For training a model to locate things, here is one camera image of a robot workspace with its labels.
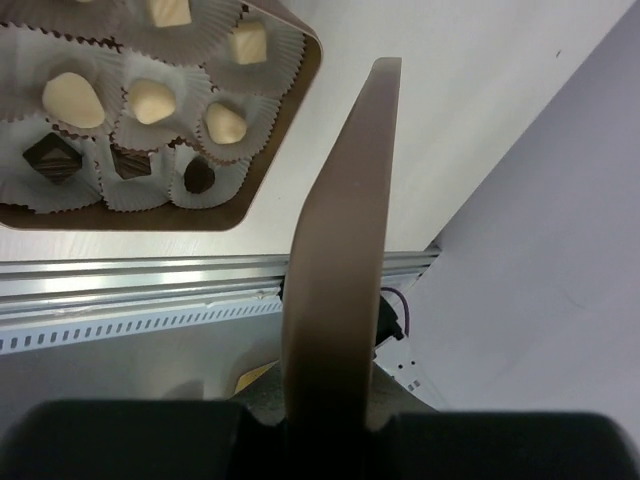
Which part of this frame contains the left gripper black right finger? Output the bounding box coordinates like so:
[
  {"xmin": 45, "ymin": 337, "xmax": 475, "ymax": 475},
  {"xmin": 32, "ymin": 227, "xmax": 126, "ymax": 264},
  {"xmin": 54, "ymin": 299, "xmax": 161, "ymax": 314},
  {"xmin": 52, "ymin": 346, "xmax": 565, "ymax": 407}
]
[{"xmin": 364, "ymin": 364, "xmax": 640, "ymax": 480}]

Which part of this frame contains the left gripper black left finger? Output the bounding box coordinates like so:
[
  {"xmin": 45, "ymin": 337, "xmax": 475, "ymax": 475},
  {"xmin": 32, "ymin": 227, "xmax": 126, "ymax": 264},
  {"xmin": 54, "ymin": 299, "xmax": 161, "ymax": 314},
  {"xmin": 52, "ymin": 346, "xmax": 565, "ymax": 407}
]
[{"xmin": 0, "ymin": 362, "xmax": 294, "ymax": 480}]

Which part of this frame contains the gold tin lid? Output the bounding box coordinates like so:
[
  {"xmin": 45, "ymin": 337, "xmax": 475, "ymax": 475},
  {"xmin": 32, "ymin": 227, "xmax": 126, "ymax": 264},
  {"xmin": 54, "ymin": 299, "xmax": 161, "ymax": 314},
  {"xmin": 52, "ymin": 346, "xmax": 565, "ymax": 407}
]
[{"xmin": 281, "ymin": 57, "xmax": 402, "ymax": 433}]

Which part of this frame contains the dark round chocolate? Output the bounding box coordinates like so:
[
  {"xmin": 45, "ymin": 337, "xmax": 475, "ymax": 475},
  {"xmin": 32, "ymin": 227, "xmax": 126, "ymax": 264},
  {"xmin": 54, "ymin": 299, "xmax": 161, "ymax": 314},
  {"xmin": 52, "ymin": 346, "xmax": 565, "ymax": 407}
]
[{"xmin": 183, "ymin": 156, "xmax": 216, "ymax": 194}]

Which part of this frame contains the dark square chocolate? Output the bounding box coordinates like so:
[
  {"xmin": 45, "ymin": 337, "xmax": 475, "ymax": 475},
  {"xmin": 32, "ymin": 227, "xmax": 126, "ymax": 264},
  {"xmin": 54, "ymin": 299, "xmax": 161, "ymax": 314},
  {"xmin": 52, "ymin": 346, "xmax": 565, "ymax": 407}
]
[
  {"xmin": 22, "ymin": 133, "xmax": 83, "ymax": 185},
  {"xmin": 110, "ymin": 145, "xmax": 151, "ymax": 180}
]

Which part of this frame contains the white heart chocolate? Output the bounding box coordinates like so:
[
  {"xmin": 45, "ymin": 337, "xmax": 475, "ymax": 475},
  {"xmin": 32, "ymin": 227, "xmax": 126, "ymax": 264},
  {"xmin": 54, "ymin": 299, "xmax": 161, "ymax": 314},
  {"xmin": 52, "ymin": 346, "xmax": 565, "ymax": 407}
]
[{"xmin": 41, "ymin": 72, "xmax": 106, "ymax": 129}]

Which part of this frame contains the white square chocolate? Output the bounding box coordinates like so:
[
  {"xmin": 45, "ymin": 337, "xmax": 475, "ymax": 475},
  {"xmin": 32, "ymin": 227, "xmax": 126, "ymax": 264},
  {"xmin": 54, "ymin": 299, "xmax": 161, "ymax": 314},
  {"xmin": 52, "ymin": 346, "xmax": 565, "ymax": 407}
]
[
  {"xmin": 146, "ymin": 0, "xmax": 192, "ymax": 28},
  {"xmin": 228, "ymin": 21, "xmax": 268, "ymax": 65}
]

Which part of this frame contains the gold chocolate tin box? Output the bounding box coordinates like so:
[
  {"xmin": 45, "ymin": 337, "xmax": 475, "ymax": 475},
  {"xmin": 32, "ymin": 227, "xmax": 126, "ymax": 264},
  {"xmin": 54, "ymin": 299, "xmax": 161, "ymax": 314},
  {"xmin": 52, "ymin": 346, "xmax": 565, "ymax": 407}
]
[{"xmin": 1, "ymin": 1, "xmax": 322, "ymax": 231}]

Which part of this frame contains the white slotted cable duct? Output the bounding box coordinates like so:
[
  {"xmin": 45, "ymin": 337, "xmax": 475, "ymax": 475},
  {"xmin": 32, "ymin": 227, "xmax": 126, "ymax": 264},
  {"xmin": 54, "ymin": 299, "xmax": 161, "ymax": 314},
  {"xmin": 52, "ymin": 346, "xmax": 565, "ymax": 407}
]
[{"xmin": 1, "ymin": 297, "xmax": 282, "ymax": 355}]

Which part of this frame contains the aluminium mounting rail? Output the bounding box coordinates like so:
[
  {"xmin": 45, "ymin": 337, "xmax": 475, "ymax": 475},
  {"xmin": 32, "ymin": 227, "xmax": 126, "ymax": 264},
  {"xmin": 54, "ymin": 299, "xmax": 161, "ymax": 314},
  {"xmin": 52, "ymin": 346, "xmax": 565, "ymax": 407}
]
[{"xmin": 1, "ymin": 255, "xmax": 289, "ymax": 318}]

